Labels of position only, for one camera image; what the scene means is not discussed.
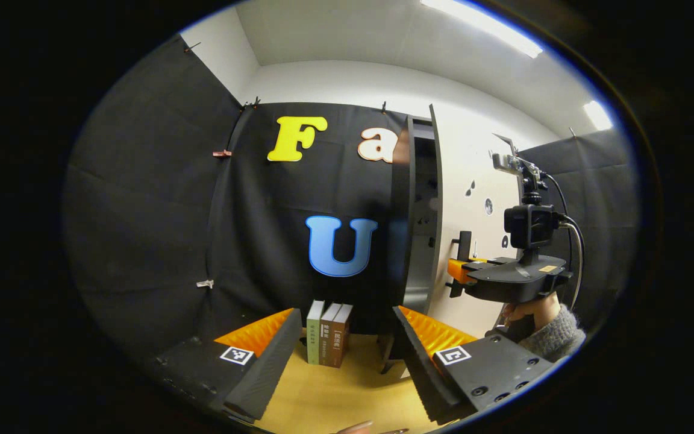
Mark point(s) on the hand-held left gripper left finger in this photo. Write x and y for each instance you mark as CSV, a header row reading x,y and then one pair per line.
x,y
268,361

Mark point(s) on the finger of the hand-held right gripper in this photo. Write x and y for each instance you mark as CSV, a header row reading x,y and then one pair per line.
x,y
491,263

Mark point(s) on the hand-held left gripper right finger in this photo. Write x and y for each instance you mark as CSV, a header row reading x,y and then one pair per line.
x,y
419,361

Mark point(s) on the beige cabinet door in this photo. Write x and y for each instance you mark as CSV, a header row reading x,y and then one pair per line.
x,y
455,199

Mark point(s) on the green book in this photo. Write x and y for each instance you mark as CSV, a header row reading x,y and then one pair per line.
x,y
314,331

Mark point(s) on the grey brown book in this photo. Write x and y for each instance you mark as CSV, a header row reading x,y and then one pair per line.
x,y
328,334

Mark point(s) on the white cloth clip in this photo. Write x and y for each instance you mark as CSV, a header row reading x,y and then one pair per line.
x,y
205,283

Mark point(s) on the small ceiling light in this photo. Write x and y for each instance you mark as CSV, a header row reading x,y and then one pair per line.
x,y
597,114

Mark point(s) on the black backdrop cloth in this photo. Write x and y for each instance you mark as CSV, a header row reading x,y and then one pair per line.
x,y
142,211

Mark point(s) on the brown cloth clip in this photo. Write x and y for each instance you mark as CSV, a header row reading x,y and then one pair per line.
x,y
222,154

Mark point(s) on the long ceiling light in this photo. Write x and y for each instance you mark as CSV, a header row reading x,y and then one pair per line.
x,y
479,24

